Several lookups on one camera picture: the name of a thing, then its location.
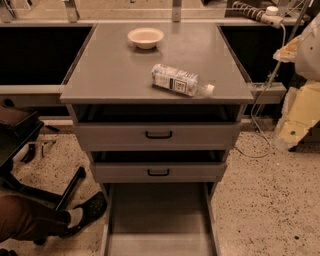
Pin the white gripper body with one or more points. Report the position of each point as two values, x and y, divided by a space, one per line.
310 55

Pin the blue plastic bottle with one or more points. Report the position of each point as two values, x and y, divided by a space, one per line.
180 81

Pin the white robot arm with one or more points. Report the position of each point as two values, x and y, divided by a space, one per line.
304 52

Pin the grey drawer cabinet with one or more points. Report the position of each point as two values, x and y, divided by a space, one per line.
111 81

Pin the bottom grey drawer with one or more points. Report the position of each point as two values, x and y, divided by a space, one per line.
159 219

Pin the grey drawer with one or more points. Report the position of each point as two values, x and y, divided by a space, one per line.
134 136
157 166
159 219

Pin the middle grey drawer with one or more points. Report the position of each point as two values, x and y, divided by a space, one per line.
157 166

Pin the top grey drawer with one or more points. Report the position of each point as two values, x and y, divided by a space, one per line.
134 136

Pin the white power strip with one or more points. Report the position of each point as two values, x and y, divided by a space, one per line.
268 16

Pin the white bowl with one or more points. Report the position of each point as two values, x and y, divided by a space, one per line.
145 38

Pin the black shoe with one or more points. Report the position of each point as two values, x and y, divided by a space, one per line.
84 214

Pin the dark side table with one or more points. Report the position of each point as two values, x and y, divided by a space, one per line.
17 126

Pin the person's leg brown trousers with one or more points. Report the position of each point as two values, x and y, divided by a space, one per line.
27 220

